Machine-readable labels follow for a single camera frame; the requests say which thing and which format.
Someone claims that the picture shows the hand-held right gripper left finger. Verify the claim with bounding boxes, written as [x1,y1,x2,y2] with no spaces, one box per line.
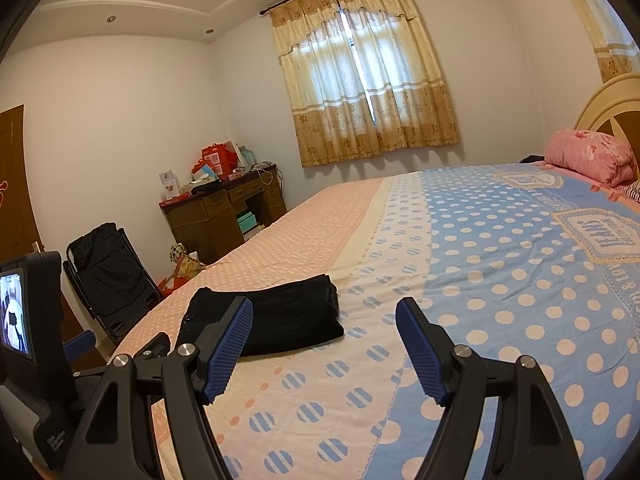
[64,296,255,480]

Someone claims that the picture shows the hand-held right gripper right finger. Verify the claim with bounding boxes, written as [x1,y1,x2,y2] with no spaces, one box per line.
[395,297,583,480]

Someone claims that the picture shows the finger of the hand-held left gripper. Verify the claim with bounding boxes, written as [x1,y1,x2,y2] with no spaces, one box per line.
[134,331,172,367]
[64,329,97,363]

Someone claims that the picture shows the black pants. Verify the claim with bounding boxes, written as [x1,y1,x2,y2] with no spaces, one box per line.
[175,274,345,358]

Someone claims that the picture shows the black folding chair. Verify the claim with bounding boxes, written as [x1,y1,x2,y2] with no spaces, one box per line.
[62,222,163,346]

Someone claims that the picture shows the floral bag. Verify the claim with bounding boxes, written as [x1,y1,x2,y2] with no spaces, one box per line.
[169,243,207,291]

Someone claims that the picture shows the bed with dotted sheet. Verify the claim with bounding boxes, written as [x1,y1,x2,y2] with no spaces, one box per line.
[105,162,640,480]

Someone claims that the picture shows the brown wooden desk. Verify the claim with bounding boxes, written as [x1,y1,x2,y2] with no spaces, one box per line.
[159,164,287,251]

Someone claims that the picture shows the brown wooden door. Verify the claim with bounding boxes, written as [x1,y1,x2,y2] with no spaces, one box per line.
[0,105,88,348]

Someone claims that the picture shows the white printed box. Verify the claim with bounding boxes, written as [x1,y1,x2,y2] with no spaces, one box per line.
[159,170,181,198]

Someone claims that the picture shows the red gift bags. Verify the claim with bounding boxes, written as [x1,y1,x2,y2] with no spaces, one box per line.
[192,143,238,176]

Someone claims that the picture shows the beige patterned curtain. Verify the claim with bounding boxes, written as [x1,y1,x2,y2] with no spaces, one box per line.
[270,0,461,168]
[555,0,640,83]

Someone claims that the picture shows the pink floral quilt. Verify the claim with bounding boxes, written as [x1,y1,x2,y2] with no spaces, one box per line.
[544,129,638,190]

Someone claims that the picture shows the cream headboard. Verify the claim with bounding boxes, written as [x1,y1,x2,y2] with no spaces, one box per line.
[574,72,640,161]

